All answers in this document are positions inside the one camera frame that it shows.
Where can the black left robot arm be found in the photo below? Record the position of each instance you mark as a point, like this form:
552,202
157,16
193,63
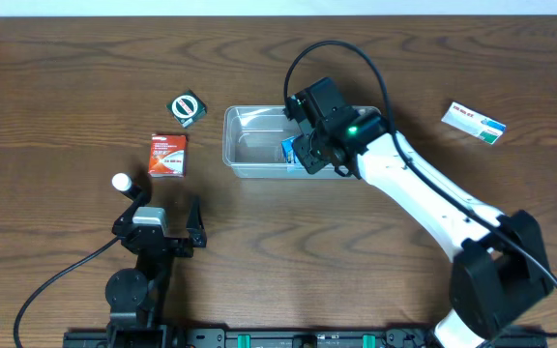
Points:
136,295

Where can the small green square box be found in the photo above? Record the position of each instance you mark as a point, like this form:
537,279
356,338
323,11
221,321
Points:
187,108

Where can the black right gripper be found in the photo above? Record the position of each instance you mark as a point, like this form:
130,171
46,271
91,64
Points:
305,151

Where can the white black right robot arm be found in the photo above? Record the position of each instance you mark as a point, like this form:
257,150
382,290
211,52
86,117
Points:
500,269

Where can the white capped dark bottle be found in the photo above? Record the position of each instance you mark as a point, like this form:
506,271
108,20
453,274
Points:
125,185

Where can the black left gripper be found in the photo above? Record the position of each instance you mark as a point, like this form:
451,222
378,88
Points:
197,235

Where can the white green flat box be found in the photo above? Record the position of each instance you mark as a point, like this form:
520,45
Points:
473,123

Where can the clear plastic container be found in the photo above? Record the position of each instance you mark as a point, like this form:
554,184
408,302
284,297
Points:
252,143

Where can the blue cool fever box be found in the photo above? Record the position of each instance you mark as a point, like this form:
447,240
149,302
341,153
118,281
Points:
291,160

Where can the red medicine box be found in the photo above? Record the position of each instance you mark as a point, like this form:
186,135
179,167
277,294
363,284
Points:
167,155

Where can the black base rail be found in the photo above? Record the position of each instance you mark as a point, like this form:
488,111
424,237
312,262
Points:
164,336

